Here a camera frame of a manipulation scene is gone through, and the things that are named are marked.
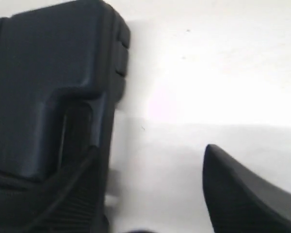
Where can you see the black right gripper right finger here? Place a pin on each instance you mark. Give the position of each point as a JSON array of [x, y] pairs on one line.
[[240, 201]]

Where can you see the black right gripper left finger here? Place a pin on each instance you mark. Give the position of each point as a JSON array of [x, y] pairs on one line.
[[71, 201]]

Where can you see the black plastic case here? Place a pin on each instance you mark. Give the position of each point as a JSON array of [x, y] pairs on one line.
[[62, 71]]

